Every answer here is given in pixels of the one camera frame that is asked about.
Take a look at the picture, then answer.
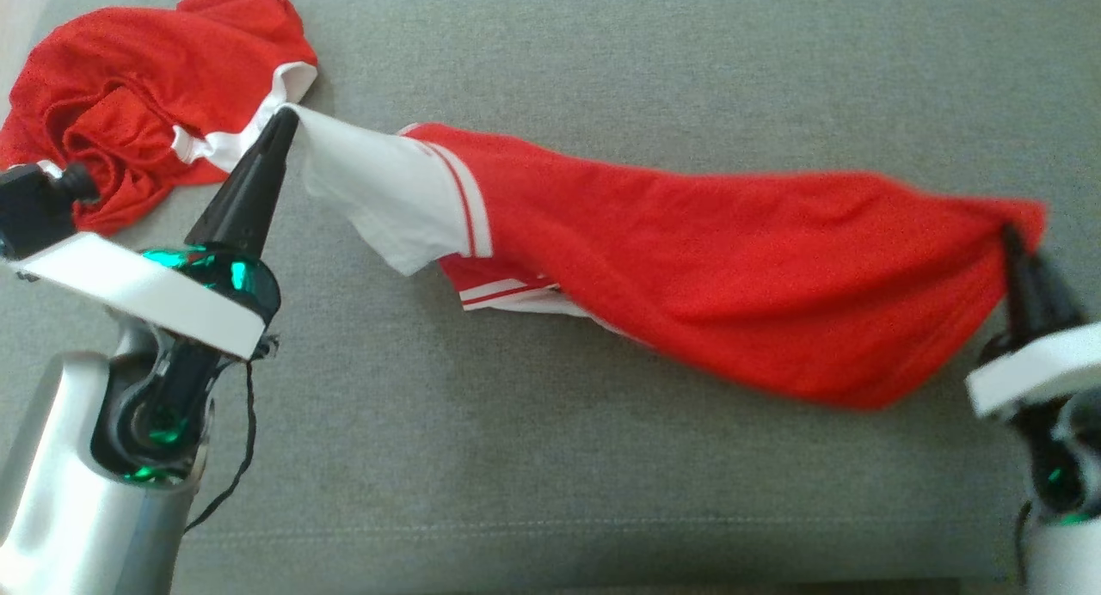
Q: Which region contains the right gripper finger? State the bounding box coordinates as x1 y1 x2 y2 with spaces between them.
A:
1001 226 1047 339
1012 226 1087 332

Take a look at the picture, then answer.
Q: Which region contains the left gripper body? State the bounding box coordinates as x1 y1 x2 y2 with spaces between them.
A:
0 232 283 407

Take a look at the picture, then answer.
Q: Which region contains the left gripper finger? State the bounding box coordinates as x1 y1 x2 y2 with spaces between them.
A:
185 108 294 253
231 108 301 266

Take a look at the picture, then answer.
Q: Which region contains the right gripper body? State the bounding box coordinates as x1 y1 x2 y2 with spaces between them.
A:
965 322 1101 524

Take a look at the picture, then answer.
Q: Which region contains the red jersey with white sleeves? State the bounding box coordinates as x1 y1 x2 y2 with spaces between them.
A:
288 105 1049 411

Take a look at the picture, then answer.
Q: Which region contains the red mesh shorts white trim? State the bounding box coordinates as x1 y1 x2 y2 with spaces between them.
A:
0 0 319 236

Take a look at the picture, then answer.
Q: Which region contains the large grey sofa seat cushion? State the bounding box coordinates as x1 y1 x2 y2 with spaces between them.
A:
0 0 1101 595

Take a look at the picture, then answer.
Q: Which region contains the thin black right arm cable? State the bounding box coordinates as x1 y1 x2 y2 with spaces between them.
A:
1012 499 1035 572

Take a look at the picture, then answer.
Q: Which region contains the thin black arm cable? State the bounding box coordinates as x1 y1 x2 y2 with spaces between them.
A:
1012 499 1035 572
183 341 280 534

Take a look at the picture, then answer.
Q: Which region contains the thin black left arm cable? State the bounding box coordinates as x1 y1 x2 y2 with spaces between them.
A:
183 341 280 534

